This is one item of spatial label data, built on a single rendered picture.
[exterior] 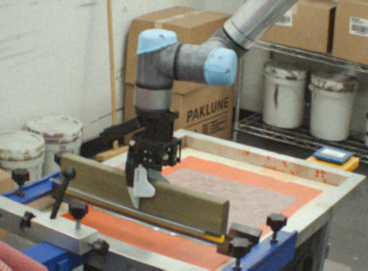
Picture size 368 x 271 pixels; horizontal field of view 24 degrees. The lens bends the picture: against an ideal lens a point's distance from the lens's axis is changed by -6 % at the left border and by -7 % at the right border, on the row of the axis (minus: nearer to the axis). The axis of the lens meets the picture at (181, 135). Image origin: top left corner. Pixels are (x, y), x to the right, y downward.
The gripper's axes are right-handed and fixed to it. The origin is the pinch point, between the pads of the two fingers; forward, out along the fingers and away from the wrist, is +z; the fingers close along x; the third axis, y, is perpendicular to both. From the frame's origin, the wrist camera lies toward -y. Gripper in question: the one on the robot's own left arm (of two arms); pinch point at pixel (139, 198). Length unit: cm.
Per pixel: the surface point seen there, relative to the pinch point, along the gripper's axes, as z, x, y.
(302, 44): 32, 327, -106
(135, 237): 10.1, 1.6, -1.8
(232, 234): 5.0, 6.4, 19.1
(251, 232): 3.6, 6.7, 23.1
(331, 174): 7, 61, 20
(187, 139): 8, 61, -25
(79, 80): 56, 238, -201
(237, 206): 10.1, 32.1, 6.5
